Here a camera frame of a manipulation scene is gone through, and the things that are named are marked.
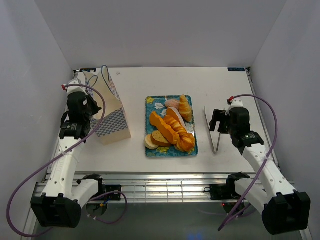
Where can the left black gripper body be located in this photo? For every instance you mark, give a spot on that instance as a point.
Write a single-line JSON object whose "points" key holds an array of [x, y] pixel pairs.
{"points": [[93, 108]]}

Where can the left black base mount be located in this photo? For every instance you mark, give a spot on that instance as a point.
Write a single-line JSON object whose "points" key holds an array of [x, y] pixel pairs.
{"points": [[115, 189]]}

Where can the left blue corner label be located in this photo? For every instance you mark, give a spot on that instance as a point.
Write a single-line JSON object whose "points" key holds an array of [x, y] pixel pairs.
{"points": [[89, 70]]}

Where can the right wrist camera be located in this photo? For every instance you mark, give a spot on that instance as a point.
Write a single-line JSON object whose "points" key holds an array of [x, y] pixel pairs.
{"points": [[234, 102]]}

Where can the pink round fake bread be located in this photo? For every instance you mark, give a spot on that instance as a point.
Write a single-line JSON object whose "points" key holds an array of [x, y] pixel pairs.
{"points": [[172, 103]]}

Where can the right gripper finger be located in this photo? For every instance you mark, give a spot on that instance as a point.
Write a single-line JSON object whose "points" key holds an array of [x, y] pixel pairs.
{"points": [[217, 116], [223, 127]]}

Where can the brown baguette slice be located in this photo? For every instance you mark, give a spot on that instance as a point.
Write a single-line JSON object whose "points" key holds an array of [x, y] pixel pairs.
{"points": [[158, 139]]}

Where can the teal floral tray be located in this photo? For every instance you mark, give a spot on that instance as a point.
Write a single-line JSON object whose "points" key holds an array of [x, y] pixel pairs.
{"points": [[156, 103]]}

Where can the blue checkered paper bag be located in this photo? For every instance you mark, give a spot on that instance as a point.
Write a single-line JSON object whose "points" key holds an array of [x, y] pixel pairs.
{"points": [[114, 126]]}

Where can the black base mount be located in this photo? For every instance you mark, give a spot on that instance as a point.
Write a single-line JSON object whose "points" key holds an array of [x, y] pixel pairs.
{"points": [[115, 189], [218, 192]]}

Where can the orange long fake bread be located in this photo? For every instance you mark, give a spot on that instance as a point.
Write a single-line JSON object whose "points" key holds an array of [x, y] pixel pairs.
{"points": [[165, 129]]}

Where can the right blue corner label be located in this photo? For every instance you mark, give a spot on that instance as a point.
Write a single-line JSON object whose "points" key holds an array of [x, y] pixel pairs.
{"points": [[236, 69]]}

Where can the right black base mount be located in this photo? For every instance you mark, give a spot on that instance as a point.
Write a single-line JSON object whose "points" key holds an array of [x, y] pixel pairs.
{"points": [[218, 192]]}

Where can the white-edged fake bread slice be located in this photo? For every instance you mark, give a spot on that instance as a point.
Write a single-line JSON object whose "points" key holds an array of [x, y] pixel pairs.
{"points": [[174, 113]]}

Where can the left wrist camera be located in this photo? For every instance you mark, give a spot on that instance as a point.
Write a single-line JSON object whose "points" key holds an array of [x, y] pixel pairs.
{"points": [[74, 88]]}

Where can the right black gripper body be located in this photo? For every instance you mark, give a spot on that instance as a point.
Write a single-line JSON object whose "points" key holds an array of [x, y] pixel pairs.
{"points": [[231, 128]]}

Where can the twisted braided fake bread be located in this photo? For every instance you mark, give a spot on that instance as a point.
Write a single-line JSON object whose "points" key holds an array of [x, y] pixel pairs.
{"points": [[186, 141]]}

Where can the metal tongs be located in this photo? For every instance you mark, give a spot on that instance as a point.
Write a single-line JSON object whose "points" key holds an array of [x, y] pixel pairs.
{"points": [[214, 138]]}

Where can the pale round bread slice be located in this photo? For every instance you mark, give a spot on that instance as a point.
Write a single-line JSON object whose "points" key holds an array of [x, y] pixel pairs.
{"points": [[149, 144]]}

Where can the fake croissant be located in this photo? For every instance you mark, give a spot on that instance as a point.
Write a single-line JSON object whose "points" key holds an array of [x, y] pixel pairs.
{"points": [[184, 108]]}

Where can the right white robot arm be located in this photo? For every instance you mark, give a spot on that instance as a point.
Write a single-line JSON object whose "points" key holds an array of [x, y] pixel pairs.
{"points": [[283, 209]]}

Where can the aluminium frame rail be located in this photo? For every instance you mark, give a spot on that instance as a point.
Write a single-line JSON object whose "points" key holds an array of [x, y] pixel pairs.
{"points": [[145, 188]]}

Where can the blue corner label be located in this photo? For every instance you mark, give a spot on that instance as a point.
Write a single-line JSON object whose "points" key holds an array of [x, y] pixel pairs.
{"points": [[236, 69], [89, 70]]}

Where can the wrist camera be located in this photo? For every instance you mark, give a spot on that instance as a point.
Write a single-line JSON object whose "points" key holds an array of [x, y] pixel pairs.
{"points": [[234, 102], [74, 88]]}

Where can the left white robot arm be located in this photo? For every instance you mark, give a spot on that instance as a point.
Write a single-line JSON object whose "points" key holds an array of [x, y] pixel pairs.
{"points": [[60, 205]]}

